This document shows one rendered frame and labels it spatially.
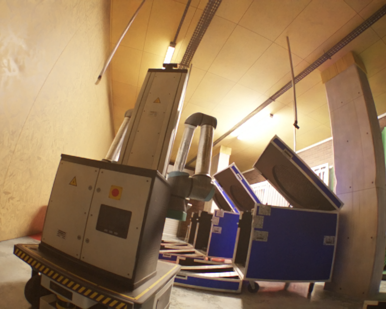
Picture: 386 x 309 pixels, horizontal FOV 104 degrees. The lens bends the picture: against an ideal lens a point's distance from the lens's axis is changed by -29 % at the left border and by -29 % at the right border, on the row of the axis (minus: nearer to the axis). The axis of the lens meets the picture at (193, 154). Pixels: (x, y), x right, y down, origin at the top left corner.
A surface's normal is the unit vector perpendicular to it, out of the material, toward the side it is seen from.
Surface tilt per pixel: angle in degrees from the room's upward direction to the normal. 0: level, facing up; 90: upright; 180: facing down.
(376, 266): 90
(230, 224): 90
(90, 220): 90
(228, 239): 90
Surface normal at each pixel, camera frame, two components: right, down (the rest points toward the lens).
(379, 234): 0.30, -0.25
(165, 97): -0.11, -0.34
